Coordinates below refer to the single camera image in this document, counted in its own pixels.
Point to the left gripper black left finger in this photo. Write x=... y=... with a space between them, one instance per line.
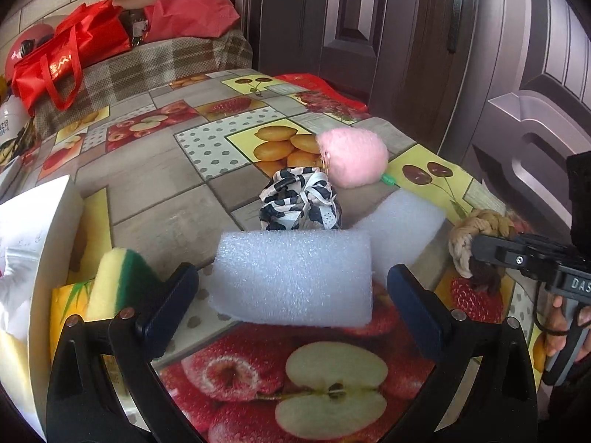
x=82 y=405

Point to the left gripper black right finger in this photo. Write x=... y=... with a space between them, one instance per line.
x=502 y=403

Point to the yellow tissue pack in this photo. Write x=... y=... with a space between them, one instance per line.
x=66 y=301

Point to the yellow green sponge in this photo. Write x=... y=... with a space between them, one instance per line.
x=123 y=279

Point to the black white patterned cloth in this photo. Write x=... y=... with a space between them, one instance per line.
x=299 y=198

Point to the right hand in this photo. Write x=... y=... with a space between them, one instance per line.
x=557 y=322

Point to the white cardboard box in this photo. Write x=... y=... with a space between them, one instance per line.
x=38 y=229

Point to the dark wooden door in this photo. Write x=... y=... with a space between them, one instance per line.
x=500 y=87

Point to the pink fluffy pompom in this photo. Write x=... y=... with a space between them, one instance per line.
x=353 y=157

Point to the fruit pattern tablecloth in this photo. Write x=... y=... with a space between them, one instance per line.
x=170 y=182

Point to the plaid blanket bench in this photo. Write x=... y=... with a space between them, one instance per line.
x=143 y=68

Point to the red helmet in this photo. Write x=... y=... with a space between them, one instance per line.
x=26 y=43

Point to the red tote bag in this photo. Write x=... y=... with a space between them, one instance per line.
x=90 y=34

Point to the red fabric bag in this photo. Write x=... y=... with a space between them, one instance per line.
x=169 y=19

